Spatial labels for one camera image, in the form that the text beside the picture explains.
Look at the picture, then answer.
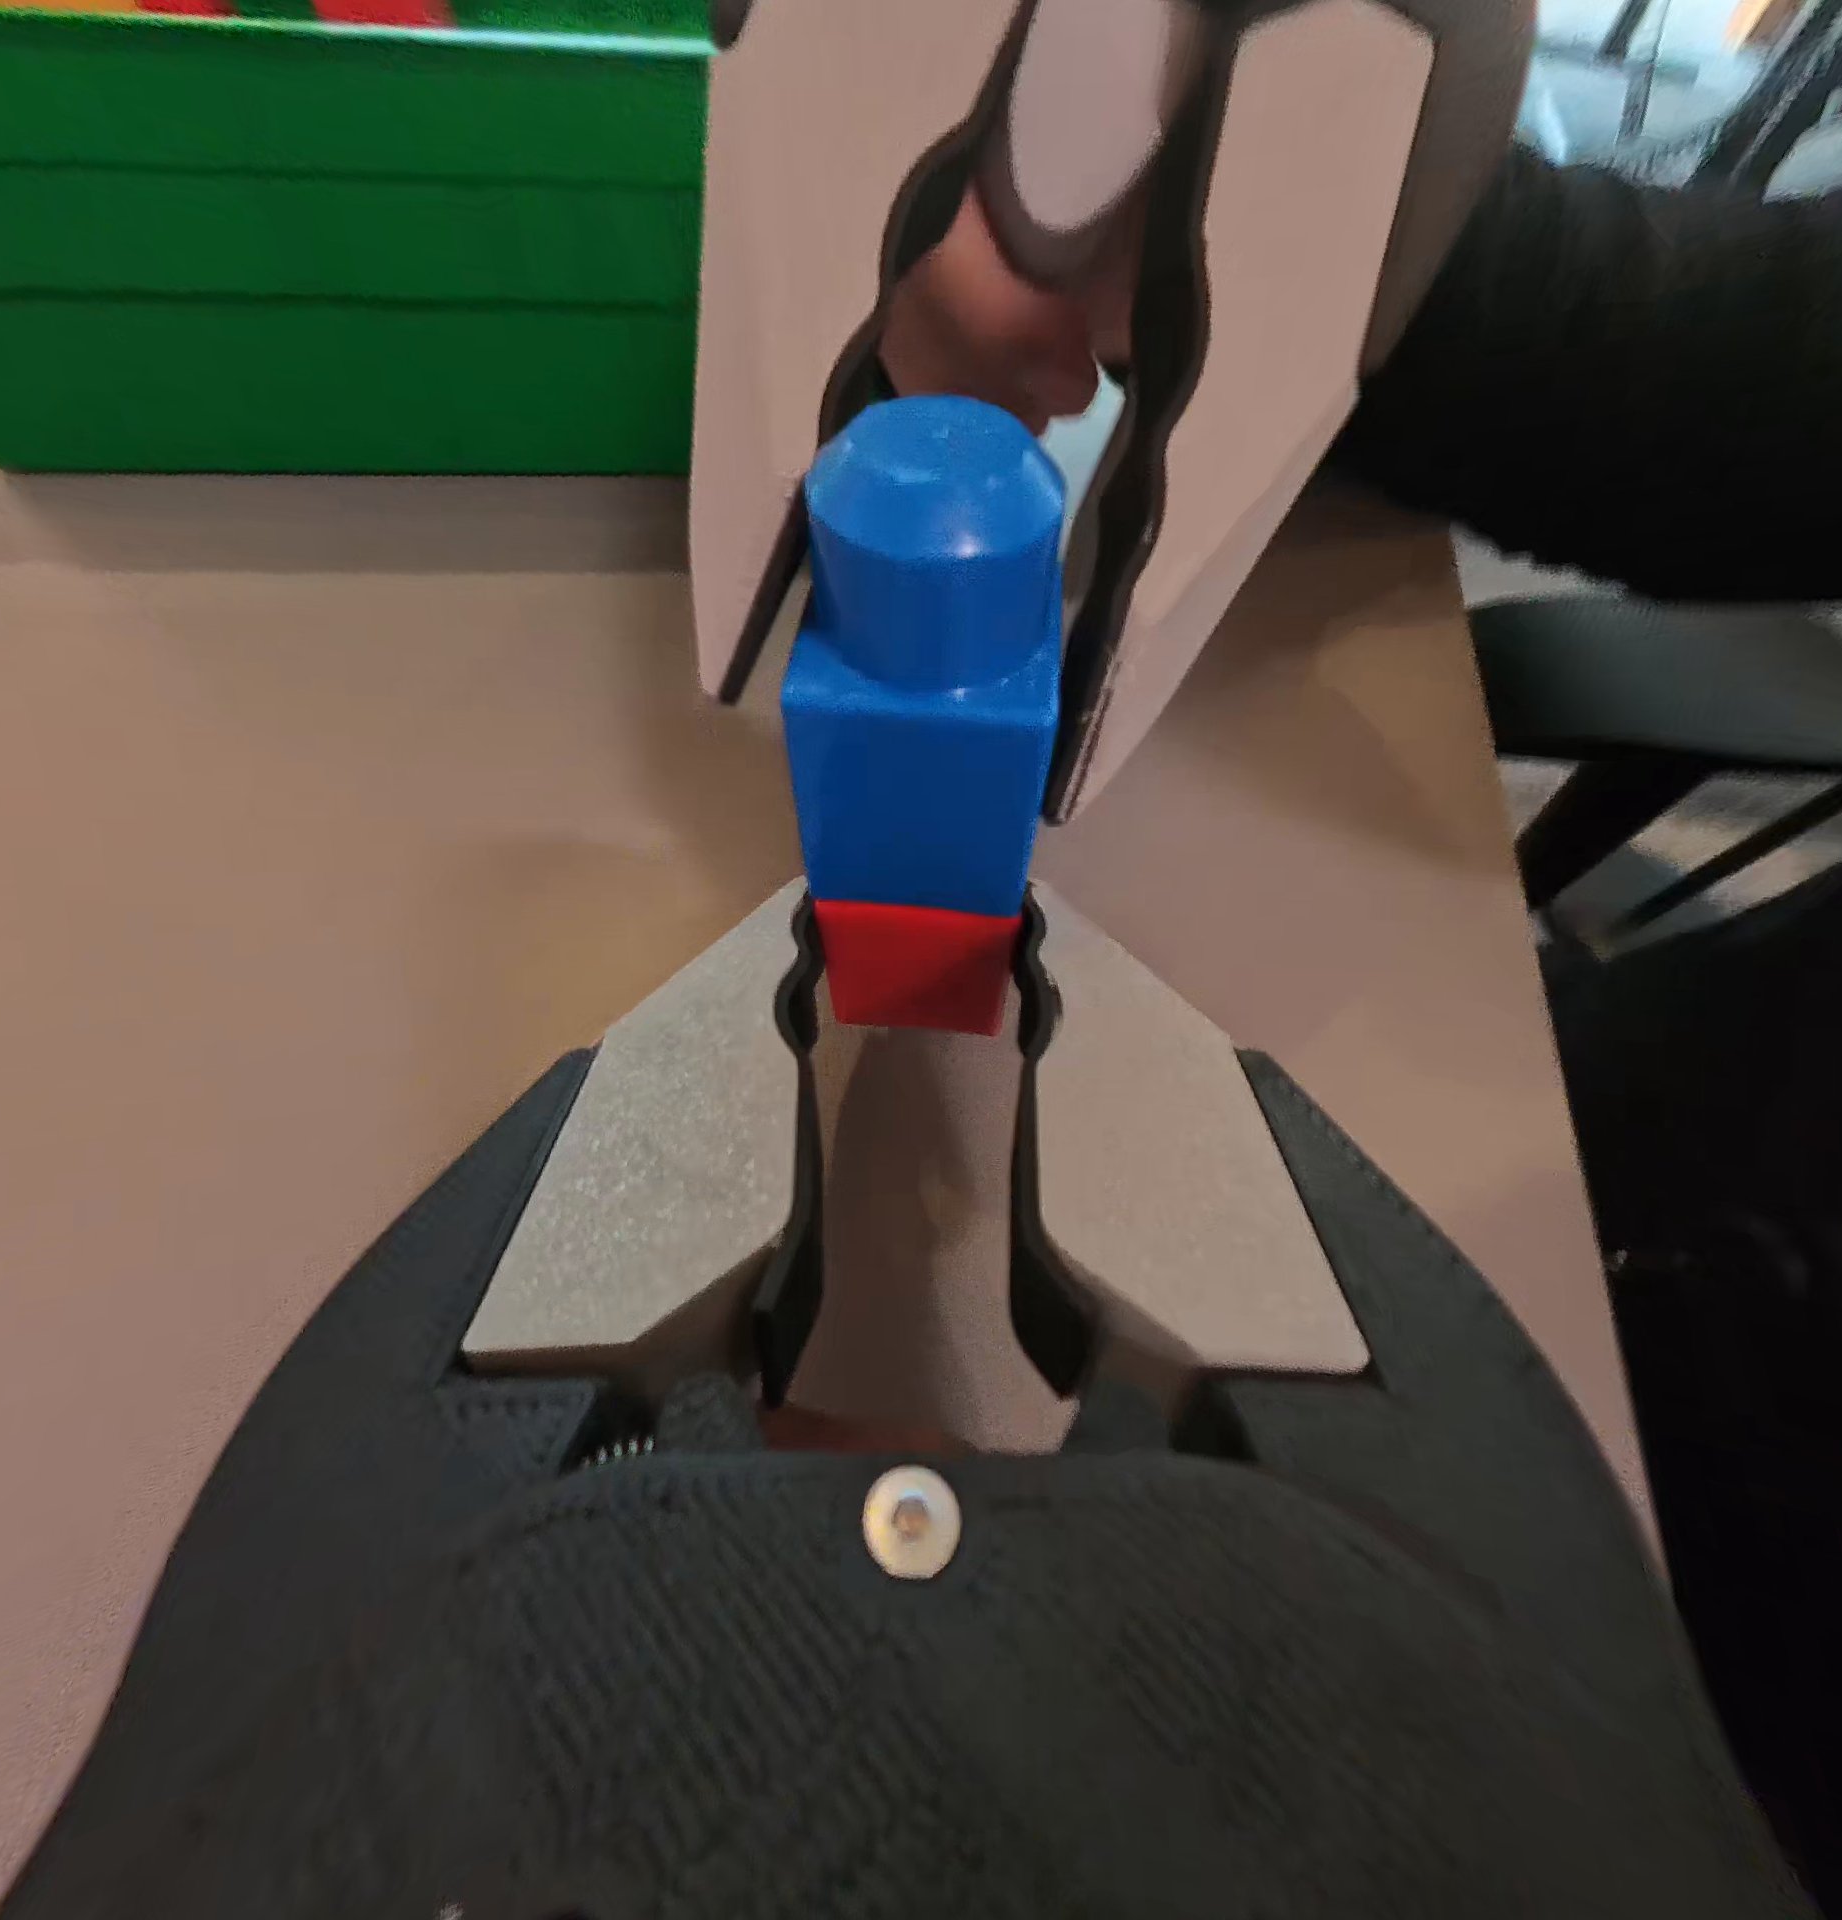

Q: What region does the black office chair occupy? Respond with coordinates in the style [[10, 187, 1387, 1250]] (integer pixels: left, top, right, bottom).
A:
[[1472, 595, 1842, 963]]

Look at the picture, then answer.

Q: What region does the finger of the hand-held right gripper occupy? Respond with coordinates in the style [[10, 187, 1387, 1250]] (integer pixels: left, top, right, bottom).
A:
[[691, 0, 1043, 710], [1040, 0, 1447, 828]]

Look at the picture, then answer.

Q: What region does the green plastic bin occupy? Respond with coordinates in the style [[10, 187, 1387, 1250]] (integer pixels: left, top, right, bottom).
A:
[[0, 0, 714, 475]]

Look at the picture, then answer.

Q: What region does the person's right hand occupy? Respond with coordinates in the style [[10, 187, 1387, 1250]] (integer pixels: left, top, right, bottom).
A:
[[876, 225, 1120, 428]]

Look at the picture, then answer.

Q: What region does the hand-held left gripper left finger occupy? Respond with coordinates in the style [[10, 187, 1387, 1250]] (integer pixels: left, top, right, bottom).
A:
[[461, 880, 833, 1398]]

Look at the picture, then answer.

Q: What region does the blue mega block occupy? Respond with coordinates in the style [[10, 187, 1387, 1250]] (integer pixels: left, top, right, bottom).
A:
[[784, 396, 1066, 918]]

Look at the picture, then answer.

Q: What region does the red mega block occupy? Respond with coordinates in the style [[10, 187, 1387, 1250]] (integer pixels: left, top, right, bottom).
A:
[[807, 891, 1035, 1037]]

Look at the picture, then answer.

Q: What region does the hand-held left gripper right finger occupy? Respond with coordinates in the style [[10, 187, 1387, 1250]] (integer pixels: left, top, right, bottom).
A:
[[1007, 880, 1372, 1400]]

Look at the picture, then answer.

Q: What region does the person's right forearm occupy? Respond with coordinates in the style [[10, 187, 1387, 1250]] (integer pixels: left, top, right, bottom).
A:
[[1327, 135, 1842, 602]]

